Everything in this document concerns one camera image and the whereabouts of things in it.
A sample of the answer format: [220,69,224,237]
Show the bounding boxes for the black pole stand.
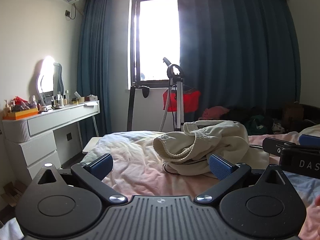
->
[127,82,150,132]

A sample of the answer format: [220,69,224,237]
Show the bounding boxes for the window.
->
[130,0,181,89]

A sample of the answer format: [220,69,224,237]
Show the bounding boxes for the pile of dark clothes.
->
[225,106,285,135]

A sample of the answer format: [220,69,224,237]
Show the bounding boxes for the wavy vanity mirror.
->
[36,56,63,105]

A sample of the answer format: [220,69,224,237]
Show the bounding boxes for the white black-trimmed cloth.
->
[162,144,270,176]

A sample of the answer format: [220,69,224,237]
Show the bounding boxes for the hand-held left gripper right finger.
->
[195,154,292,204]

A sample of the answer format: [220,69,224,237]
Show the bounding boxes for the salmon pink garment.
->
[199,106,229,120]

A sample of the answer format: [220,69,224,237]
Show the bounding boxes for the white drawer cabinet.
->
[5,131,62,185]

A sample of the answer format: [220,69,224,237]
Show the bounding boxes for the cardboard box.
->
[0,180,27,207]

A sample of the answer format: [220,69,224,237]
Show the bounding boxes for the orange tray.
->
[3,109,39,120]

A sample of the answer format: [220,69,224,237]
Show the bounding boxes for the white stool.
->
[82,137,104,154]

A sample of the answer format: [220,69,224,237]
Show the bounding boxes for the wall outlet with plug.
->
[64,4,77,20]

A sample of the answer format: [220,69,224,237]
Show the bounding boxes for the wide blue curtain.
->
[176,0,300,130]

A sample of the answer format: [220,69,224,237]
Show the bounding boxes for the narrow blue curtain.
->
[76,0,113,143]

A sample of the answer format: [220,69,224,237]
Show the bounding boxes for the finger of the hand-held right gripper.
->
[262,137,298,155]
[299,134,320,147]

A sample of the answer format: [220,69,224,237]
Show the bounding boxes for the red bag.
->
[162,89,201,113]

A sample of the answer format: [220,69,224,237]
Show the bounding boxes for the green garment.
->
[246,115,265,130]

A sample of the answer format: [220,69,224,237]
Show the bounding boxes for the cream pants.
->
[153,120,250,176]

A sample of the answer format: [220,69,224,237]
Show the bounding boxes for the row of cosmetic bottles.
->
[51,90,69,107]

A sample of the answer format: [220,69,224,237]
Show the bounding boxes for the garment steamer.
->
[159,57,186,132]

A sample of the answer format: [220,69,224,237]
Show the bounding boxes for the white dressing table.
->
[2,100,100,143]

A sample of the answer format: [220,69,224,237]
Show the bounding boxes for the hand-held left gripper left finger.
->
[31,153,128,204]

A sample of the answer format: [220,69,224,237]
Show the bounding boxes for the fluffy cream blanket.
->
[299,124,320,137]

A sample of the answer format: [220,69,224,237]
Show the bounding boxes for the pink and white bed blanket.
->
[84,125,320,240]

